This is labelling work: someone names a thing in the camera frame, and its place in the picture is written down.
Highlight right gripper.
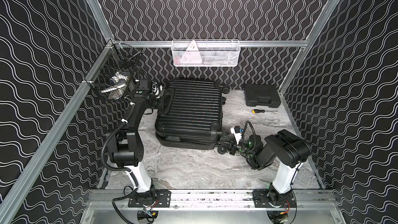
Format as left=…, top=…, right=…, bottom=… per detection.
left=219, top=137, right=255, bottom=158

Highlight black hard-shell suitcase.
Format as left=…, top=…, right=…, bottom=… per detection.
left=154, top=78, right=230, bottom=150

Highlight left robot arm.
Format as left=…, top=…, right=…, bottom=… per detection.
left=107, top=79, right=175, bottom=195

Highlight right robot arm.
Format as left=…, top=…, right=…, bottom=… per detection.
left=217, top=122, right=312, bottom=197

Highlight black plastic tool case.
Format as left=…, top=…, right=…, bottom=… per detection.
left=244, top=84, right=281, bottom=108

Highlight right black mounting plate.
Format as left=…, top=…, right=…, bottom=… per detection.
left=252, top=190, right=297, bottom=208

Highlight black mounting plate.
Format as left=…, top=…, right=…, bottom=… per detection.
left=252, top=190, right=297, bottom=208
left=128, top=189, right=172, bottom=208

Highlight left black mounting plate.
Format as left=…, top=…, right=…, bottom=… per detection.
left=128, top=189, right=172, bottom=208

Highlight yellow black handled screwdriver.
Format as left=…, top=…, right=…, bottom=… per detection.
left=251, top=109, right=278, bottom=114

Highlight black corrugated cable conduit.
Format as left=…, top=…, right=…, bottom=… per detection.
left=100, top=102, right=136, bottom=172

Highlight black wire mesh basket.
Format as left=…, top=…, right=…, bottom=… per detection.
left=89, top=44, right=143, bottom=101

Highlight clear plastic wall bin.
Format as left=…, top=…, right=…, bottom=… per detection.
left=171, top=39, right=241, bottom=67

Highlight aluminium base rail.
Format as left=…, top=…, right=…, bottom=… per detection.
left=86, top=188, right=338, bottom=211

